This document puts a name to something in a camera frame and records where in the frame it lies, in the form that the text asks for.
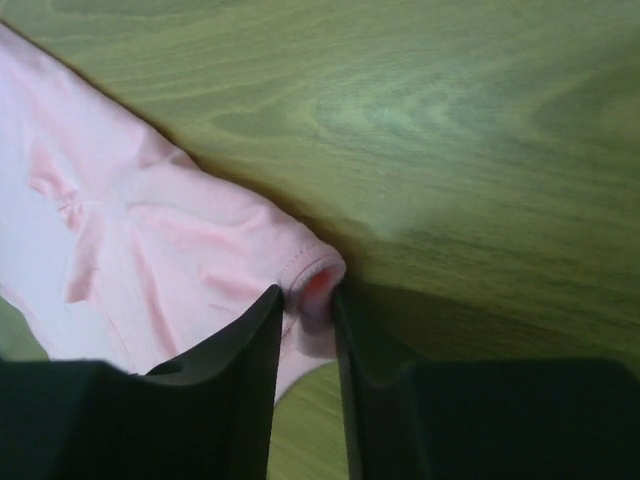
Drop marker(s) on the pink t shirt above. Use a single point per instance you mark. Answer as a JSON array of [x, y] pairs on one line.
[[116, 246]]

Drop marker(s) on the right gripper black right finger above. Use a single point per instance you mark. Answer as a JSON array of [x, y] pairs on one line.
[[406, 417]]

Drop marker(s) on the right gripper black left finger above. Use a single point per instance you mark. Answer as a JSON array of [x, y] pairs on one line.
[[205, 414]]

